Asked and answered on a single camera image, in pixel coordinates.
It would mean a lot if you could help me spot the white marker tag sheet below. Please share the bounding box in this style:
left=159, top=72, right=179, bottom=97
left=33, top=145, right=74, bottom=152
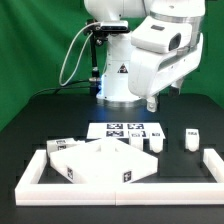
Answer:
left=87, top=122, right=165, bottom=139

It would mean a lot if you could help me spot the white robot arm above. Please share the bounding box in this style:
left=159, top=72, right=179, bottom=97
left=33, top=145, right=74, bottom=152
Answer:
left=84, top=0, right=205, bottom=112

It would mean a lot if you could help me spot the black table cable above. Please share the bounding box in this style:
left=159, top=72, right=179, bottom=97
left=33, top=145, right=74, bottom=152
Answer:
left=29, top=79, right=93, bottom=100

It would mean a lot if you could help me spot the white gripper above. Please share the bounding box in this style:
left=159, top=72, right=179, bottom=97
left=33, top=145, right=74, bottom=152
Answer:
left=127, top=33, right=204, bottom=113

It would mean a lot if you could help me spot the fixed camera on stand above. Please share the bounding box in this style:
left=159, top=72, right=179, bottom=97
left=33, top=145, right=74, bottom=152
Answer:
left=84, top=20, right=131, bottom=100

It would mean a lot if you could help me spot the white U-shaped fence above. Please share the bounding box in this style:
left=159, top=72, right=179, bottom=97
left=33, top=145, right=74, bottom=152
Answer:
left=15, top=149, right=224, bottom=206

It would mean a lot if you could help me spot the grey camera cable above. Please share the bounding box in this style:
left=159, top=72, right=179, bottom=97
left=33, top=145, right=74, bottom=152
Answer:
left=58, top=23, right=94, bottom=88

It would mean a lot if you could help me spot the white square table top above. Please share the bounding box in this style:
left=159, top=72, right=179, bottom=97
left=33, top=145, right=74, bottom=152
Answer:
left=50, top=138, right=158, bottom=184

